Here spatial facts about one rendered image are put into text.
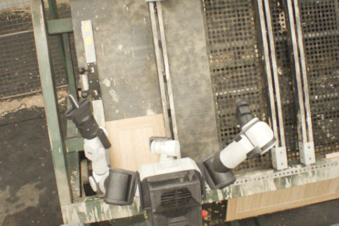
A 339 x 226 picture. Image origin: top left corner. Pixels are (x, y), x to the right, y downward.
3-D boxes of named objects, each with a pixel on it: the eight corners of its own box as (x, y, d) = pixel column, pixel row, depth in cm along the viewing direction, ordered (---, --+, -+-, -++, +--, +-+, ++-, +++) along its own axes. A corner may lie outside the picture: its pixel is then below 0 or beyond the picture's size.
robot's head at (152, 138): (167, 156, 174) (166, 139, 173) (148, 156, 177) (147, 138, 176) (172, 153, 180) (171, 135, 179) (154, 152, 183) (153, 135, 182)
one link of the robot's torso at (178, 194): (222, 245, 169) (216, 167, 160) (141, 260, 165) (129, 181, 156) (205, 211, 197) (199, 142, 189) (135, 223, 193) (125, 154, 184)
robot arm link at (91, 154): (92, 128, 186) (95, 147, 195) (82, 142, 180) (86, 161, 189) (105, 133, 184) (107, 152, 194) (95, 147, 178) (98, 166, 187)
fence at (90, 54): (107, 196, 225) (107, 198, 221) (81, 22, 218) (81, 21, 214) (116, 194, 225) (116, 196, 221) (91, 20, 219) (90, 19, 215)
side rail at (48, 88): (62, 199, 227) (60, 205, 217) (33, 2, 220) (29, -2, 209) (73, 198, 228) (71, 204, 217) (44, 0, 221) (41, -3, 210)
